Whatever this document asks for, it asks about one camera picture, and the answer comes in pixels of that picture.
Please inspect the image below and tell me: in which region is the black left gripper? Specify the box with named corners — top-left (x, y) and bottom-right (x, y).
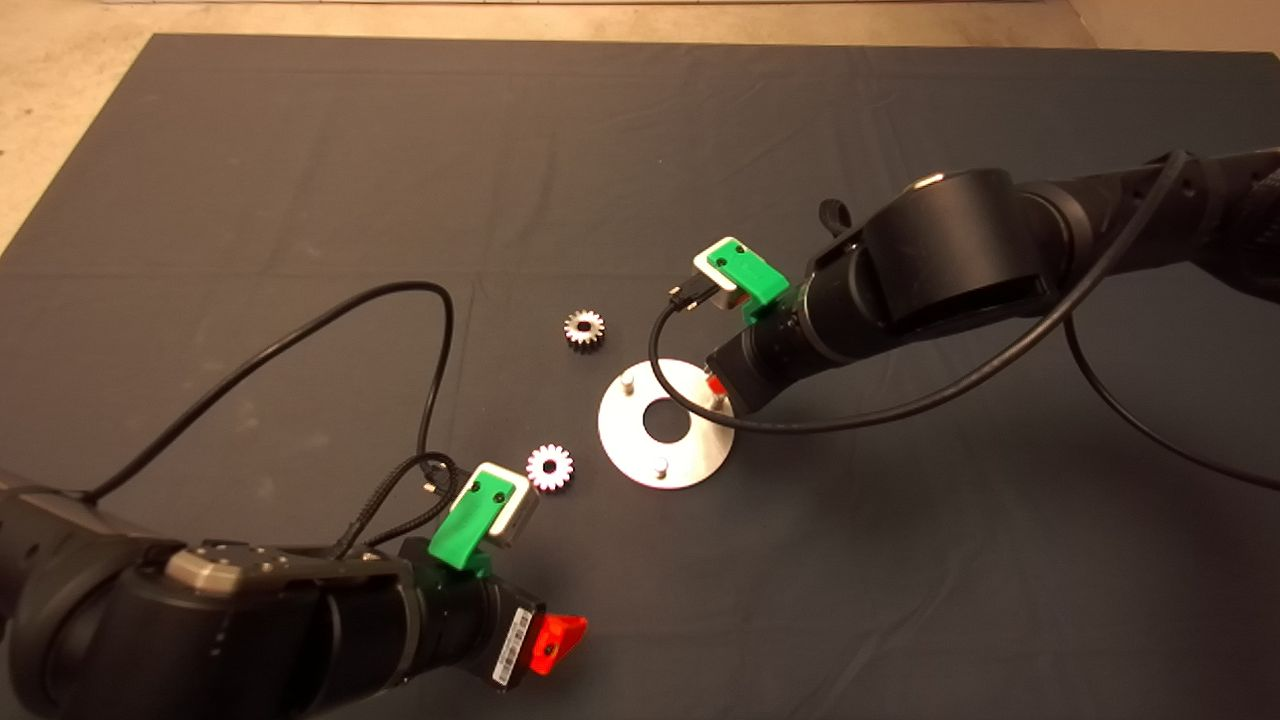
top-left (438, 574), bottom-right (590, 694)

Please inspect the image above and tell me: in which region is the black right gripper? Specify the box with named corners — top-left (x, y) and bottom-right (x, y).
top-left (705, 309), bottom-right (818, 414)

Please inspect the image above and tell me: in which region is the small steel planetary gear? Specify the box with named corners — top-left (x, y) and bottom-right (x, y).
top-left (562, 309), bottom-right (605, 353)
top-left (526, 444), bottom-right (575, 493)

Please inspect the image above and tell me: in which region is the round metal carrier plate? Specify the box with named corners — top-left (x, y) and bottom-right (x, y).
top-left (597, 358), bottom-right (736, 491)

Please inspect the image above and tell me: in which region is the dark grey table cloth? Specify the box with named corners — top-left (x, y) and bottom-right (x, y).
top-left (0, 35), bottom-right (1280, 720)

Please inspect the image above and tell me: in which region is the smooth black right camera cable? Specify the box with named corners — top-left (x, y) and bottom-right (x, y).
top-left (647, 149), bottom-right (1280, 494)

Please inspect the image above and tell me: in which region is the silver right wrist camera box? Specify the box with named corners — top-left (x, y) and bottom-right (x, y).
top-left (692, 236), bottom-right (748, 312)

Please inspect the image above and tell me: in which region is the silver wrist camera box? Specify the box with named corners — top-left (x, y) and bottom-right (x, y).
top-left (469, 461), bottom-right (542, 550)
top-left (692, 236), bottom-right (748, 312)

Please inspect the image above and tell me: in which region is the green right camera mount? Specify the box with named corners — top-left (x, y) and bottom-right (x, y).
top-left (705, 242), bottom-right (792, 325)

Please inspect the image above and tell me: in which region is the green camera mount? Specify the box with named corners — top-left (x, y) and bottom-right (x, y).
top-left (427, 474), bottom-right (519, 580)
top-left (705, 242), bottom-right (792, 325)

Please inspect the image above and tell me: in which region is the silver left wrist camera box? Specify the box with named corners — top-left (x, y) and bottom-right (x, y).
top-left (469, 461), bottom-right (542, 550)

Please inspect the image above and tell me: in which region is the green left camera mount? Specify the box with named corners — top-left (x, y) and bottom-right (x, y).
top-left (427, 474), bottom-right (519, 580)

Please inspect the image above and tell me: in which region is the braided black left gripper cable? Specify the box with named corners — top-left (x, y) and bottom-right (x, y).
top-left (335, 451), bottom-right (462, 559)

